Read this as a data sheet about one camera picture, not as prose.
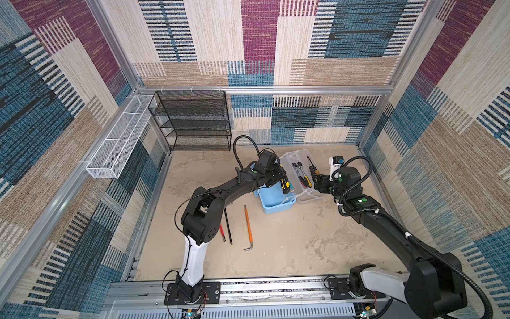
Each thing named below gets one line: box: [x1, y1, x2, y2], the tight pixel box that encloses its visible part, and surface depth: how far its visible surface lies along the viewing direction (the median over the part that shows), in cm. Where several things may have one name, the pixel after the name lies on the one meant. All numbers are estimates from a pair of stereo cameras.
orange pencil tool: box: [243, 204, 254, 252], surface depth 91 cm
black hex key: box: [223, 207, 234, 246], surface depth 91 cm
